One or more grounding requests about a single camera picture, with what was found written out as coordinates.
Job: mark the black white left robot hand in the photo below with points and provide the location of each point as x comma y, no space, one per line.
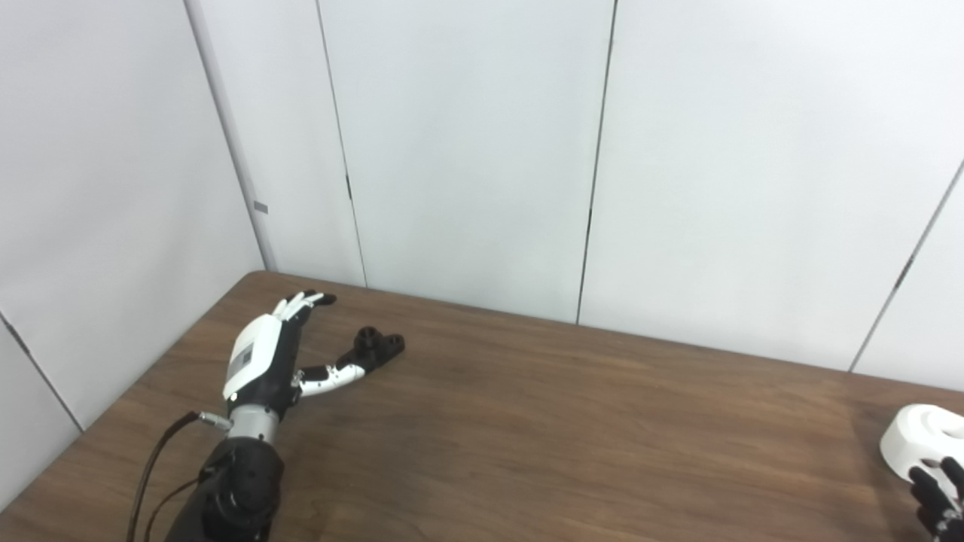
260,357

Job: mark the round white plastic piece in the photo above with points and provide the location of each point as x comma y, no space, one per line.
922,440

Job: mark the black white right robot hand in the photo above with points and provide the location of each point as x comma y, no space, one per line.
941,493

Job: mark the black plastic holder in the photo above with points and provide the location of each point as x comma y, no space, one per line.
373,348

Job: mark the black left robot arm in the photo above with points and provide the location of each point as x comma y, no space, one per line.
241,482

